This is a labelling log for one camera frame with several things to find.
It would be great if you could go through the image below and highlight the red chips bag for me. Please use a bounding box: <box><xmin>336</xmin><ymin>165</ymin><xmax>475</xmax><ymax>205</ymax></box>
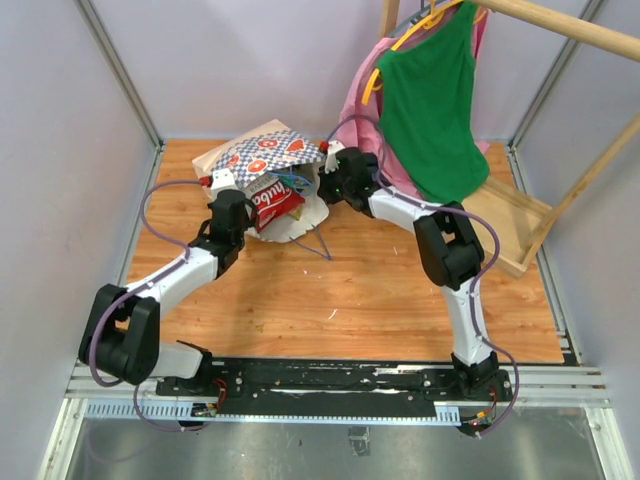
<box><xmin>245</xmin><ymin>175</ymin><xmax>305</xmax><ymax>233</ymax></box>

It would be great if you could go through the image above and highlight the pink shirt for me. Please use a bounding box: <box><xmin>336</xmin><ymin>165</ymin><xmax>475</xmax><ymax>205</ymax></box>
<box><xmin>336</xmin><ymin>5</ymin><xmax>476</xmax><ymax>199</ymax></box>

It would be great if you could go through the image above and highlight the blue checkered paper bag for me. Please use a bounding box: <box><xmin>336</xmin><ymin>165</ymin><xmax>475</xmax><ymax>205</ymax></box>
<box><xmin>192</xmin><ymin>119</ymin><xmax>329</xmax><ymax>245</ymax></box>

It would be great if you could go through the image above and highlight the green tank top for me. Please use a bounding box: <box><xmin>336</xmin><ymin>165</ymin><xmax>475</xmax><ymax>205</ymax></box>
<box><xmin>377</xmin><ymin>2</ymin><xmax>490</xmax><ymax>204</ymax></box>

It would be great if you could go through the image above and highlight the yellow hanger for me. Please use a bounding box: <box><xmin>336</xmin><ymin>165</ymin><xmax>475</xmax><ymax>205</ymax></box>
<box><xmin>361</xmin><ymin>0</ymin><xmax>463</xmax><ymax>105</ymax></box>

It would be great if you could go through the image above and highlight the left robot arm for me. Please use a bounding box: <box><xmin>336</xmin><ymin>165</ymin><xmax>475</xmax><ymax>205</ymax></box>
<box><xmin>78</xmin><ymin>190</ymin><xmax>257</xmax><ymax>396</ymax></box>

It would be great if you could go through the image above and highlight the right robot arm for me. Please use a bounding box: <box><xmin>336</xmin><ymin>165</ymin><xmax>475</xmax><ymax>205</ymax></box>
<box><xmin>318</xmin><ymin>142</ymin><xmax>499</xmax><ymax>400</ymax></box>

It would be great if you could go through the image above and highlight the wooden clothes rack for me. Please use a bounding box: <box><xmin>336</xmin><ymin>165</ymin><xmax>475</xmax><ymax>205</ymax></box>
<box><xmin>379</xmin><ymin>0</ymin><xmax>640</xmax><ymax>279</ymax></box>

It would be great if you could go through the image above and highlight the grey hanger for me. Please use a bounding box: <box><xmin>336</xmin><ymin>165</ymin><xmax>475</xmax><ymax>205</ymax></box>
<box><xmin>379</xmin><ymin>0</ymin><xmax>442</xmax><ymax>38</ymax></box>

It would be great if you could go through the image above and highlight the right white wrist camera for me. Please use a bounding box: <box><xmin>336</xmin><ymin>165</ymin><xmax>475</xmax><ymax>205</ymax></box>
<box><xmin>320</xmin><ymin>140</ymin><xmax>344</xmax><ymax>174</ymax></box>

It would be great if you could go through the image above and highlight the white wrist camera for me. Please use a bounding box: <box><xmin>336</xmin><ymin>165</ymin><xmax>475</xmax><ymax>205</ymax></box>
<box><xmin>199</xmin><ymin>168</ymin><xmax>238</xmax><ymax>201</ymax></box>
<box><xmin>320</xmin><ymin>140</ymin><xmax>344</xmax><ymax>174</ymax></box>

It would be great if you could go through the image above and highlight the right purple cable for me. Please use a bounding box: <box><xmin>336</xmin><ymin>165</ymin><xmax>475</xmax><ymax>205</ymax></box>
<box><xmin>325</xmin><ymin>114</ymin><xmax>521</xmax><ymax>441</ymax></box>

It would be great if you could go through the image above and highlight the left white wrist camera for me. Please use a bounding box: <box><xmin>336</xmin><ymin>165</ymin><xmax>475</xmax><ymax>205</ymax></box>
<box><xmin>199</xmin><ymin>168</ymin><xmax>238</xmax><ymax>201</ymax></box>

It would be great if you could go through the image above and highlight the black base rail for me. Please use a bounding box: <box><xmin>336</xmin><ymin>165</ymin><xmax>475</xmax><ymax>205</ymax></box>
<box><xmin>155</xmin><ymin>358</ymin><xmax>516</xmax><ymax>432</ymax></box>

